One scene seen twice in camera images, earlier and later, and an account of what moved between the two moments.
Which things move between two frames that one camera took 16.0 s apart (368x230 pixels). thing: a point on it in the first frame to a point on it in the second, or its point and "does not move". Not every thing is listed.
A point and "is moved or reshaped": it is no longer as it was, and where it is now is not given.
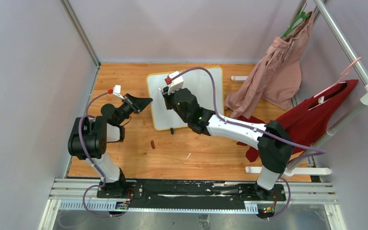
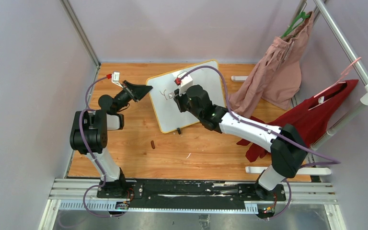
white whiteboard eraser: (239, 78) does not move
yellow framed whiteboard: (199, 82) is moved or reshaped
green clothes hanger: (295, 23) does not move
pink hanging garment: (275, 79) does not move
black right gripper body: (170, 99) to (183, 101)
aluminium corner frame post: (76, 21) does not move
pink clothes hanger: (344, 70) does not move
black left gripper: (138, 104) to (138, 92)
